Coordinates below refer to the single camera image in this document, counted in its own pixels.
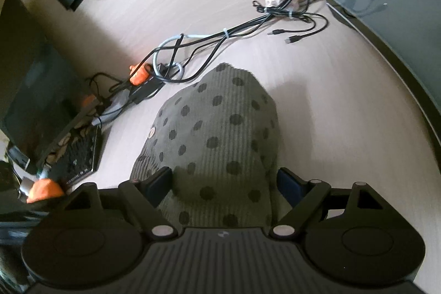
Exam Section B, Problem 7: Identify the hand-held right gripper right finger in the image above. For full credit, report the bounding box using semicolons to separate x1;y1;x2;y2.
269;167;377;238

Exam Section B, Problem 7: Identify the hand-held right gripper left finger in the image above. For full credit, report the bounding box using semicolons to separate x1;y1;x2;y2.
65;166;178;238

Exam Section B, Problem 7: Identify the olive polka dot cardigan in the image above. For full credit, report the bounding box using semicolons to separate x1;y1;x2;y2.
129;63;287;229

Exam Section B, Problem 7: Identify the black keyboard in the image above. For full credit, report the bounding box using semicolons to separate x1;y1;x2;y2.
44;125;103;185

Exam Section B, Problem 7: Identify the black hub box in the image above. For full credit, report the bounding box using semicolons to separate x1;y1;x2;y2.
128;76;166;105

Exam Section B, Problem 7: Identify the orange foam ball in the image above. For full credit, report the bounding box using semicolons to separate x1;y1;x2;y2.
128;63;153;86

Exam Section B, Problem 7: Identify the grey monitor with stand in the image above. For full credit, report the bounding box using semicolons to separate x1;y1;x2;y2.
0;0;91;165

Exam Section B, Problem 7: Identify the grey cable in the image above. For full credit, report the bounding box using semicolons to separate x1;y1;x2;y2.
152;33;230;83

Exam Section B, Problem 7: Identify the black cable bundle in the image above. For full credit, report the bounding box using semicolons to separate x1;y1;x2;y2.
90;0;328;98

